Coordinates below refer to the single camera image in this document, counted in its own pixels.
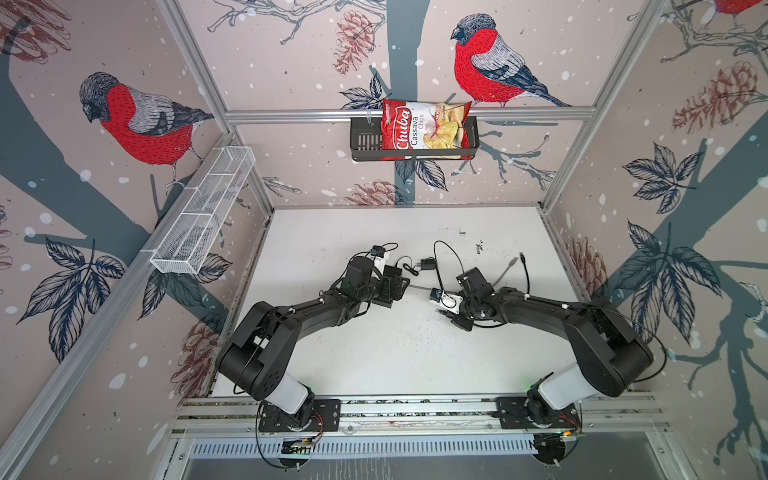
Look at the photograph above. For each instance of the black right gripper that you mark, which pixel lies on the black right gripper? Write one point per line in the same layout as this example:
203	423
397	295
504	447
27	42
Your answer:
463	323

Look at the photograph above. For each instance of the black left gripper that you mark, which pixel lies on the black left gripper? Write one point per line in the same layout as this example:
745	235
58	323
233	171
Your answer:
398	291

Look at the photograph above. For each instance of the black network switch box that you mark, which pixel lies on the black network switch box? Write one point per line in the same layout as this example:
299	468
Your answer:
388	293

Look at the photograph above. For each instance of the black power adapter with cord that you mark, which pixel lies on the black power adapter with cord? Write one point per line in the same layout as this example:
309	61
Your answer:
414	268

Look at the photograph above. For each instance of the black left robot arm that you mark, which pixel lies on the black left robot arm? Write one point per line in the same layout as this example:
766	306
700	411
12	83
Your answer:
256	356

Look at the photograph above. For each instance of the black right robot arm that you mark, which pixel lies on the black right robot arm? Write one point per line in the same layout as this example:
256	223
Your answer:
609	354

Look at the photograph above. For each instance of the red cassava chips bag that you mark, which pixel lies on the red cassava chips bag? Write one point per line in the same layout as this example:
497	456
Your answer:
424	126

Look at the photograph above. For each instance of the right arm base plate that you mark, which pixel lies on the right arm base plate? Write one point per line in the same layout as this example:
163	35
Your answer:
518	413

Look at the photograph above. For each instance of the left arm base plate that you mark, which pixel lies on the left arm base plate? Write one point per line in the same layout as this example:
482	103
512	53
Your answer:
315	415

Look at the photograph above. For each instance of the black wall basket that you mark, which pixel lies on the black wall basket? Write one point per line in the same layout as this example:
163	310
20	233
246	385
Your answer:
366	144

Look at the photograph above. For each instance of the aluminium mounting rail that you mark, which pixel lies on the aluminium mounting rail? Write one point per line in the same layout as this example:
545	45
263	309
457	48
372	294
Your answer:
398	415

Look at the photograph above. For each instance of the white wire mesh shelf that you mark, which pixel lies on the white wire mesh shelf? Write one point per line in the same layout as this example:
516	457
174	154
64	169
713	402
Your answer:
191	237

